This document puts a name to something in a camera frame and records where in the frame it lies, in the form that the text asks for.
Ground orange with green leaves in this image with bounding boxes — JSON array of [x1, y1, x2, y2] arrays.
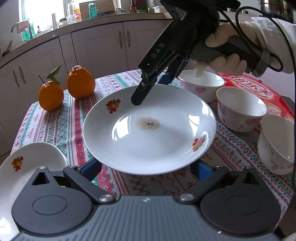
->
[[38, 65, 64, 111]]

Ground teal bottle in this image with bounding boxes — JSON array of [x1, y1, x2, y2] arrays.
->
[[88, 3, 97, 19]]

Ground patterned christmas tablecloth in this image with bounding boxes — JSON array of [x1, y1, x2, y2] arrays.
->
[[12, 70, 294, 213]]

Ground white floral plate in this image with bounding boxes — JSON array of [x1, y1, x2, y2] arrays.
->
[[83, 84, 216, 175]]

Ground kitchen faucet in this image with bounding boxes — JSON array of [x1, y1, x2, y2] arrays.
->
[[11, 20, 34, 42]]

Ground red cardboard box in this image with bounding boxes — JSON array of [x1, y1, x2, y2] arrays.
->
[[218, 73, 295, 123]]

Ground white kitchen cabinets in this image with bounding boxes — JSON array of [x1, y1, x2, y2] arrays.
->
[[1, 20, 168, 154]]

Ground white floral shallow bowl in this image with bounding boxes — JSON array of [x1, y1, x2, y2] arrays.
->
[[0, 142, 68, 240]]

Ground gloved right hand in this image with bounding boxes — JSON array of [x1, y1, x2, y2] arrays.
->
[[193, 21, 266, 77]]

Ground white sleeved right forearm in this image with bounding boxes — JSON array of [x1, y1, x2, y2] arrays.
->
[[250, 17, 296, 74]]

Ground wrinkled orange fruit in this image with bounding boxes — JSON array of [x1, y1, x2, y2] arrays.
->
[[67, 65, 95, 99]]

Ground black cable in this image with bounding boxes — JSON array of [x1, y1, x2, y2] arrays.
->
[[219, 6, 296, 190]]

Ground pink floral small bowl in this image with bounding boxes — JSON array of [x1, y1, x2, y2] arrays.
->
[[179, 70, 225, 103]]

